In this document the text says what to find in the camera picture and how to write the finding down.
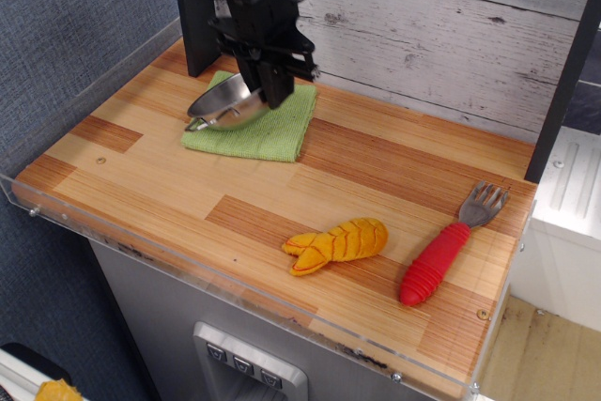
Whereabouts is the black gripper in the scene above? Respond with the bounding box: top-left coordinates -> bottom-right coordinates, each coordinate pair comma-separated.
209,0 -> 318,109

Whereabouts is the steel colander bowl with handles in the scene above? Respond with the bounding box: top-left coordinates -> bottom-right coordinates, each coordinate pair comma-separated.
185,74 -> 270,132

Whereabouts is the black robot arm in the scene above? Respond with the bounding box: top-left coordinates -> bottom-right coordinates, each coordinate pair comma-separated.
209,0 -> 318,109

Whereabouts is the green towel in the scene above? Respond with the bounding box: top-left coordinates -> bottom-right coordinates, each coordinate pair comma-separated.
181,70 -> 316,162

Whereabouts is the orange plush fish toy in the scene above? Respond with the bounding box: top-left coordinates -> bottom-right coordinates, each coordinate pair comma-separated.
282,218 -> 389,276

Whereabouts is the clear acrylic table guard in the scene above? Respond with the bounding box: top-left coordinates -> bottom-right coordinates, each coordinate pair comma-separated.
9,40 -> 534,400

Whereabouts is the grey toy fridge cabinet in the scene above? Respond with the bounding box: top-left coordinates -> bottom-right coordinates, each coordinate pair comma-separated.
92,243 -> 426,400

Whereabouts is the water dispenser button panel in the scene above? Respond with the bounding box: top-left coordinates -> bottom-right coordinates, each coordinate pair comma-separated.
193,321 -> 309,400

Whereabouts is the yellow object at corner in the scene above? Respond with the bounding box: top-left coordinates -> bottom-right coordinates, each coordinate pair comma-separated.
34,379 -> 84,401

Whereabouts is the black left post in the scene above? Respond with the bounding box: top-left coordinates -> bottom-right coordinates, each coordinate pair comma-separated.
177,0 -> 221,77

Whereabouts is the black post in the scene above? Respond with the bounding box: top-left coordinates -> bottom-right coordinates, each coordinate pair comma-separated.
177,0 -> 221,77
524,0 -> 600,183

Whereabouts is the fork with red handle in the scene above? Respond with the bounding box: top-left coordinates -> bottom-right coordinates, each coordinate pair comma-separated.
399,181 -> 509,307

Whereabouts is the black right post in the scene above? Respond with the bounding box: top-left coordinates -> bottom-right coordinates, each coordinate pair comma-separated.
524,0 -> 600,183

